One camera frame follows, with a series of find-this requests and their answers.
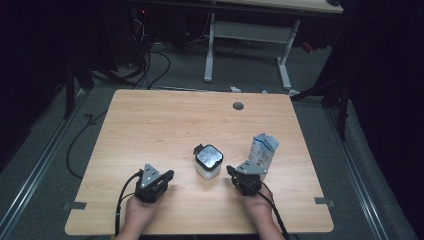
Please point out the round table grommet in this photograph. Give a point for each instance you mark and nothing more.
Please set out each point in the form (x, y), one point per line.
(238, 106)

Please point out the metal floor rail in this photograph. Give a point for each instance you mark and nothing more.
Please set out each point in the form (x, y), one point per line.
(36, 166)
(358, 186)

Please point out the white and blue packet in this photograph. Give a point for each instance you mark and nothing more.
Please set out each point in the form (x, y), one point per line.
(263, 151)

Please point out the person's left hand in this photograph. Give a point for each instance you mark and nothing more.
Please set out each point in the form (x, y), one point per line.
(141, 215)

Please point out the desk with grey metal frame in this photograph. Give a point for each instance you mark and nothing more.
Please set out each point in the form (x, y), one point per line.
(250, 32)

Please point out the grey tape piece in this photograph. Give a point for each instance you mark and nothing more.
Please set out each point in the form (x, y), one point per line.
(324, 201)
(75, 206)

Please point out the black tripod stand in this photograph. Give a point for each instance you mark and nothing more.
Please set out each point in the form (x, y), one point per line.
(343, 110)

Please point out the white scrap on floor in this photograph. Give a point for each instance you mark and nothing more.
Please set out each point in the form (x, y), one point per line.
(235, 89)

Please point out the person's right hand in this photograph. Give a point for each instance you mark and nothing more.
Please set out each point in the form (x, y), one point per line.
(260, 206)

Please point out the glass jar with black lid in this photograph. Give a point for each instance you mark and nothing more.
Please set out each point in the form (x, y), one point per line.
(209, 160)

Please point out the small red object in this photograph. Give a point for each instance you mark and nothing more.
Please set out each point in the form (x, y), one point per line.
(307, 47)

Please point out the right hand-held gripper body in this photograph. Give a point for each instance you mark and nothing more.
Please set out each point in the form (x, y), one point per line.
(248, 181)

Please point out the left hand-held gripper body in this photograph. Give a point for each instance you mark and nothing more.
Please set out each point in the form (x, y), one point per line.
(150, 186)

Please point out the black metal stand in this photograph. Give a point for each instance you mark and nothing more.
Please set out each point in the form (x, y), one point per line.
(69, 93)

